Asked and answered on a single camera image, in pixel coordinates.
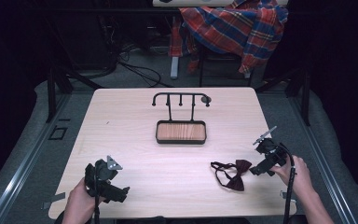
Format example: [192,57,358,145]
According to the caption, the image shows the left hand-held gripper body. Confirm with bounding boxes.
[84,155,124,200]

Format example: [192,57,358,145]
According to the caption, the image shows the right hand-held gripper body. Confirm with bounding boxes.
[252,125,289,171]

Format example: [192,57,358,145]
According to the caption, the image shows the dark red bow tie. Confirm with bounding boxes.
[210,159,253,192]

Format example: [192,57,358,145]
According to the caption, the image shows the person's right hand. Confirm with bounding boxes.
[270,154,312,198]

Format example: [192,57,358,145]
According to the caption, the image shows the person's left hand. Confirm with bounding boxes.
[62,177,106,218]

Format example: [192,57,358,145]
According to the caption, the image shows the grey tape strip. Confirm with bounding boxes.
[41,191,67,210]

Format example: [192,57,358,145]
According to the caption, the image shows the black metal stand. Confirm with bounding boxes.
[45,65,104,124]
[255,66,311,127]

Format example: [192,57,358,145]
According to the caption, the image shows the black rack with wooden tray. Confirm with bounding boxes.
[151,91,213,146]

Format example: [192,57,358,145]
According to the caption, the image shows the black chair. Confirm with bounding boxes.
[198,46,254,88]

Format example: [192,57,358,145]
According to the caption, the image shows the red blue plaid shirt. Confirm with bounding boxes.
[168,0,290,75]

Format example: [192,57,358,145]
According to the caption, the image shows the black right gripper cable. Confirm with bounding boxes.
[278,143,296,224]

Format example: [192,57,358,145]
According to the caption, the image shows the aluminium rail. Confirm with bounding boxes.
[0,92,73,224]
[287,95,358,224]

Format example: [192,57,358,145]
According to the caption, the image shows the black floor cables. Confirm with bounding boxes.
[83,40,172,89]

